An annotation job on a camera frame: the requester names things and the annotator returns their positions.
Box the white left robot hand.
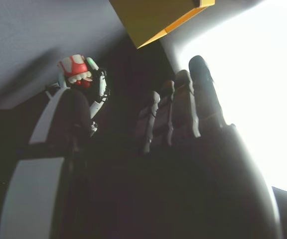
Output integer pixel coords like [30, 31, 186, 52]
[0, 55, 284, 239]

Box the red strawberry toy cake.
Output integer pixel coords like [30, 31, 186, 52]
[57, 54, 94, 88]

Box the red-lidded yellow box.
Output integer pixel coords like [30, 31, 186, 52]
[108, 0, 215, 49]

